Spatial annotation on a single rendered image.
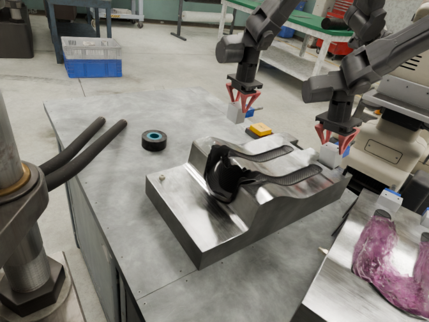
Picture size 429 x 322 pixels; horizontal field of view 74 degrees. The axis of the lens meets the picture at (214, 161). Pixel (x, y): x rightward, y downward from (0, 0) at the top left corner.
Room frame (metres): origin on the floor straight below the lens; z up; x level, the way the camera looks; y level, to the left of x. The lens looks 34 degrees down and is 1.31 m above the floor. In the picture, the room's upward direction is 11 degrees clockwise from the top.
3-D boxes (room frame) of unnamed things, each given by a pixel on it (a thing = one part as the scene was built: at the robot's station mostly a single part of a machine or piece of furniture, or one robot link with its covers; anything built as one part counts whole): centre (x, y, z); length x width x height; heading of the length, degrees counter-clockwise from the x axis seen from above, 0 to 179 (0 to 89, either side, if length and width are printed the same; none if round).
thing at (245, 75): (0.86, -0.04, 1.06); 0.10 x 0.07 x 0.07; 40
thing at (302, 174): (0.62, -0.13, 0.92); 0.35 x 0.16 x 0.09; 131
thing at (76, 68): (3.37, 1.67, 0.11); 0.61 x 0.41 x 0.22; 124
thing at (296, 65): (4.89, -0.73, 0.51); 2.40 x 1.13 x 1.02; 38
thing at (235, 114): (0.89, -0.08, 0.93); 0.13 x 0.05 x 0.05; 130
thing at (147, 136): (0.78, 0.20, 0.82); 0.08 x 0.08 x 0.04
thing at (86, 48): (3.37, 1.67, 0.28); 0.61 x 0.41 x 0.15; 124
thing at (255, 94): (0.85, -0.05, 0.99); 0.07 x 0.07 x 0.09; 40
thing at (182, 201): (0.61, -0.11, 0.87); 0.50 x 0.26 x 0.14; 131
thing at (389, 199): (0.66, -0.50, 0.86); 0.13 x 0.05 x 0.05; 148
